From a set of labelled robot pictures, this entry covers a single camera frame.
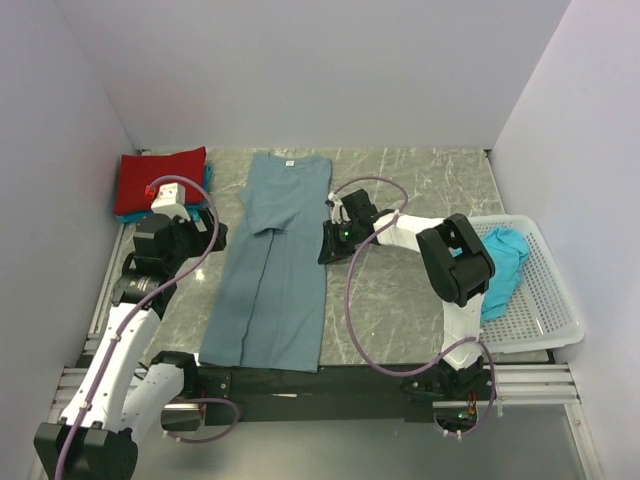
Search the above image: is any grey-blue t-shirt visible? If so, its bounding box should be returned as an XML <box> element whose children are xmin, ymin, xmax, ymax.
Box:
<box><xmin>198</xmin><ymin>152</ymin><xmax>332</xmax><ymax>372</ymax></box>

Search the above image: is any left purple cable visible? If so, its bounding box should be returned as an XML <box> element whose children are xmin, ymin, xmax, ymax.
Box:
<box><xmin>53</xmin><ymin>174</ymin><xmax>244</xmax><ymax>480</ymax></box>

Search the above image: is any crumpled teal t-shirt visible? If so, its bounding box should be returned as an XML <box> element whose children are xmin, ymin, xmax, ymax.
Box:
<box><xmin>481</xmin><ymin>227</ymin><xmax>530</xmax><ymax>324</ymax></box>

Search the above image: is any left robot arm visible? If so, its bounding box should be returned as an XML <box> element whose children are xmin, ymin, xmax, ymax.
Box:
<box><xmin>34</xmin><ymin>207</ymin><xmax>228</xmax><ymax>479</ymax></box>

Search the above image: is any white perforated plastic basket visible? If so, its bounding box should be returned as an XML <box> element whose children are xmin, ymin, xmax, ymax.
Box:
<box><xmin>470</xmin><ymin>214</ymin><xmax>585</xmax><ymax>354</ymax></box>

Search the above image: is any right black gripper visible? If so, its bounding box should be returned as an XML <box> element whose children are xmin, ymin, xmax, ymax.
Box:
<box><xmin>318</xmin><ymin>220</ymin><xmax>361</xmax><ymax>265</ymax></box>

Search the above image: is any teal folded t-shirt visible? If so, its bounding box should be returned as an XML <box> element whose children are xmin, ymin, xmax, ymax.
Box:
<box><xmin>115</xmin><ymin>163</ymin><xmax>213</xmax><ymax>224</ymax></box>

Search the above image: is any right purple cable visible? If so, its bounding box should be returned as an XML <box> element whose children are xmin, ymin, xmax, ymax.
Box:
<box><xmin>329</xmin><ymin>177</ymin><xmax>501</xmax><ymax>441</ymax></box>

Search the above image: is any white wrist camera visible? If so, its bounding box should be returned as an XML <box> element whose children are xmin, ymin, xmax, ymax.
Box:
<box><xmin>145</xmin><ymin>182</ymin><xmax>191</xmax><ymax>221</ymax></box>
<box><xmin>326</xmin><ymin>192</ymin><xmax>350</xmax><ymax>224</ymax></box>

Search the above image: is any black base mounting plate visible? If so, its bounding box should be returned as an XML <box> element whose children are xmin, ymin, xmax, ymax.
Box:
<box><xmin>159</xmin><ymin>363</ymin><xmax>501</xmax><ymax>432</ymax></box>

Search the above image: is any purple cable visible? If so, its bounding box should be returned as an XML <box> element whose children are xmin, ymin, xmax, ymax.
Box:
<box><xmin>53</xmin><ymin>174</ymin><xmax>244</xmax><ymax>480</ymax></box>
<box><xmin>329</xmin><ymin>177</ymin><xmax>501</xmax><ymax>441</ymax></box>

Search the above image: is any aluminium frame rail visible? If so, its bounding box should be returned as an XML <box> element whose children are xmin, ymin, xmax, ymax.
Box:
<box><xmin>51</xmin><ymin>364</ymin><xmax>581</xmax><ymax>411</ymax></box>

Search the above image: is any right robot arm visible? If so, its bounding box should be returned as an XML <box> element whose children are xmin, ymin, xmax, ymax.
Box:
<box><xmin>318</xmin><ymin>189</ymin><xmax>495</xmax><ymax>399</ymax></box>

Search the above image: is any red folded t-shirt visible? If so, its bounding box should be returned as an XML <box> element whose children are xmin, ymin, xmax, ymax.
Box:
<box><xmin>113</xmin><ymin>147</ymin><xmax>206</xmax><ymax>217</ymax></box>

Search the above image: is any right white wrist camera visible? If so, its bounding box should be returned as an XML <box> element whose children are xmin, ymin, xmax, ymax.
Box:
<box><xmin>326</xmin><ymin>192</ymin><xmax>350</xmax><ymax>224</ymax></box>

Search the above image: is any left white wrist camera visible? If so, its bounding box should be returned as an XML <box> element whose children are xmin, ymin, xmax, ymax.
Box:
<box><xmin>145</xmin><ymin>182</ymin><xmax>191</xmax><ymax>221</ymax></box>

